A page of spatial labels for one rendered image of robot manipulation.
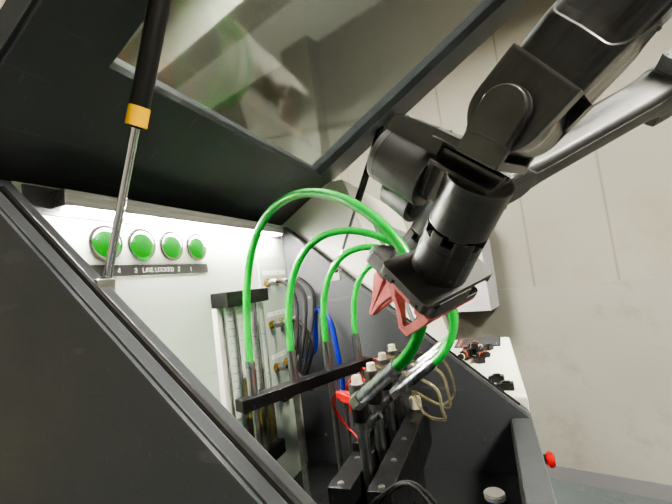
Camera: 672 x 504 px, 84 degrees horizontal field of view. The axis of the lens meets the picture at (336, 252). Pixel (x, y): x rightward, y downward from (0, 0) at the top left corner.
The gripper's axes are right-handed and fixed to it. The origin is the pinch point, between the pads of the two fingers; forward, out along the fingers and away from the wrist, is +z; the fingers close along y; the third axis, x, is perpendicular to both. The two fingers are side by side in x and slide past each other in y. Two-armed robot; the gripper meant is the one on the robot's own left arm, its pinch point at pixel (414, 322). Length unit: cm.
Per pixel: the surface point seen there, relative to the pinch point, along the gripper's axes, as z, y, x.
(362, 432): 25.1, 2.6, 1.2
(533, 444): 30.8, -25.3, 17.7
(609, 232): 69, -193, -22
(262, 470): -2.8, 22.3, 5.8
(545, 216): 76, -185, -52
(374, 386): 8.4, 4.8, 1.3
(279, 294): 39, -5, -40
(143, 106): -18.3, 20.4, -23.1
